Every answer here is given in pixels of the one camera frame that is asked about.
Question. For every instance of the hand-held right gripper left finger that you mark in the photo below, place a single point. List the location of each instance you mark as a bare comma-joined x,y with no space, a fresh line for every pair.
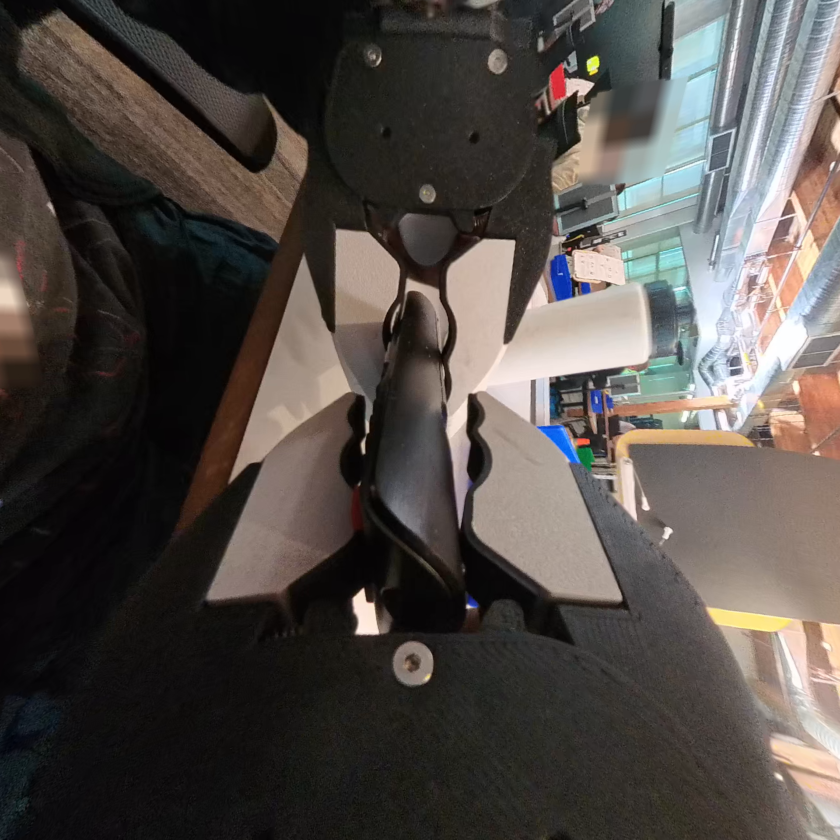
282,525

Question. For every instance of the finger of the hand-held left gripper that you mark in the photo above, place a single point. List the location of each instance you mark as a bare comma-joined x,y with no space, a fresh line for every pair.
361,295
479,308

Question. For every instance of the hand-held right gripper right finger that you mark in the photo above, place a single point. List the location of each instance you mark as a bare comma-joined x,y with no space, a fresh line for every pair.
538,525

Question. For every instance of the white plastic bottle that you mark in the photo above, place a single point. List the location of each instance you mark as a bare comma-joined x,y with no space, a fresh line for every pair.
577,334

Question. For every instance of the black curved electronic device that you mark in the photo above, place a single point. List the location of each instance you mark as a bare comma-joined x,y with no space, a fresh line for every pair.
413,459

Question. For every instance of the small blue bin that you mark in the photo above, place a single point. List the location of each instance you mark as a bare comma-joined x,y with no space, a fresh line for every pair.
558,443
561,279

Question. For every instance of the white panel stand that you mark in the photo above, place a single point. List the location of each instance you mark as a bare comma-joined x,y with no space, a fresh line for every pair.
646,505

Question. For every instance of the white printed paper sheet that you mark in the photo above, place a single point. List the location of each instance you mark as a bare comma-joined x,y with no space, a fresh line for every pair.
597,268

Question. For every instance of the black hard case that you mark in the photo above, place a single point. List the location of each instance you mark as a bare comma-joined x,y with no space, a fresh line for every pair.
587,207

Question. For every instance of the person's leg in jeans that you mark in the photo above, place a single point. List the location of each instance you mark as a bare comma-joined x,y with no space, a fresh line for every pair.
197,295

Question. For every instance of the black wood-edged panel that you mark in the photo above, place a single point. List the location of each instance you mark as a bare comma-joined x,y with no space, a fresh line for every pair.
735,525

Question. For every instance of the black monitor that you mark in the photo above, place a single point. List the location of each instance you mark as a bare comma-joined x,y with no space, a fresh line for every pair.
623,39

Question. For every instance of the black chair armrest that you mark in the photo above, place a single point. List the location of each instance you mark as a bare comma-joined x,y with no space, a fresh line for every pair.
197,98

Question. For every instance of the frosted glass window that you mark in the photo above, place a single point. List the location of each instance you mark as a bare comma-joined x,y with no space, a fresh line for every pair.
695,98

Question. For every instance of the person's black jacket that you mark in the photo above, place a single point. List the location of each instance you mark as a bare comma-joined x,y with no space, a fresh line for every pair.
85,328

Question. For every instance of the silver air duct with vent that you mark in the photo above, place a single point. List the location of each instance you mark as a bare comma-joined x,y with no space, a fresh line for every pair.
787,328

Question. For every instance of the silver spiral air duct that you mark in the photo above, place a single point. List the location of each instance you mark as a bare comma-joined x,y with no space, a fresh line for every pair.
754,98

